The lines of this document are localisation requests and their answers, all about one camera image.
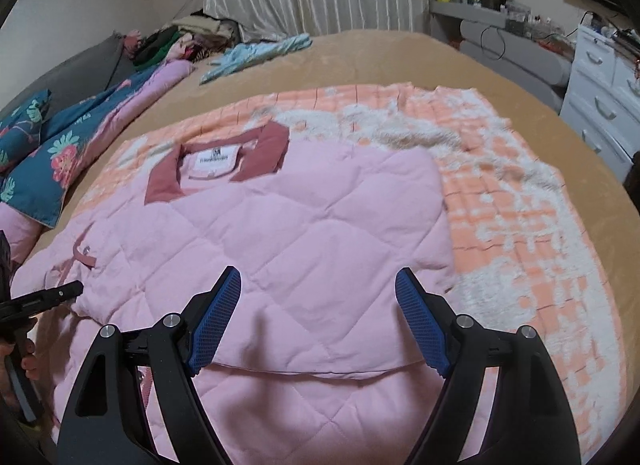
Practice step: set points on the grey dressing table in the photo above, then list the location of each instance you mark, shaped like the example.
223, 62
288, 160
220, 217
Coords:
520, 60

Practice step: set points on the small clutter on cabinet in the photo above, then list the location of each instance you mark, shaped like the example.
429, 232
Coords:
610, 30

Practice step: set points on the bed with tan sheet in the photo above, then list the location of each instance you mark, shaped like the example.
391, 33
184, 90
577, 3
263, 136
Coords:
375, 60

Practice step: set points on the person's left hand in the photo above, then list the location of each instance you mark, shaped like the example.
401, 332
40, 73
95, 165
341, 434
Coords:
31, 367

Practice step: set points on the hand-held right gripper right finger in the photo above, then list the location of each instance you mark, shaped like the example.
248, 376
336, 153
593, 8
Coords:
417, 315

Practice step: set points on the blue floral pillow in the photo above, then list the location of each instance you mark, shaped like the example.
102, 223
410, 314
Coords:
22, 125

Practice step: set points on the light blue garment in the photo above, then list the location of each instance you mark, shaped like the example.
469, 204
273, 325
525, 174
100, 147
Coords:
245, 55

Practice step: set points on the cosmetics clutter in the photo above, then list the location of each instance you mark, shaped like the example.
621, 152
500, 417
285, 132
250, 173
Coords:
515, 15

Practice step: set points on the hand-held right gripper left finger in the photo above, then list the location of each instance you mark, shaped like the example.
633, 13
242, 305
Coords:
220, 315

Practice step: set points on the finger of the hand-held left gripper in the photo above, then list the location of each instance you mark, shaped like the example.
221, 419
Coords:
55, 293

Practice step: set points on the blue floral quilt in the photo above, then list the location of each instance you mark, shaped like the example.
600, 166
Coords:
75, 145

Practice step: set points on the pink quilted jacket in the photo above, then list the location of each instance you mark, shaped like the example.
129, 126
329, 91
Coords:
300, 225

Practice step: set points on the white drawer cabinet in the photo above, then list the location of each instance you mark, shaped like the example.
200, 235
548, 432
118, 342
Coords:
600, 90

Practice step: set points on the orange checked fleece blanket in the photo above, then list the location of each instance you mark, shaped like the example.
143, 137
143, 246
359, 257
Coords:
510, 225

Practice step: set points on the pile of mixed clothes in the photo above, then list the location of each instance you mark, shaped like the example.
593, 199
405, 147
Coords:
190, 35

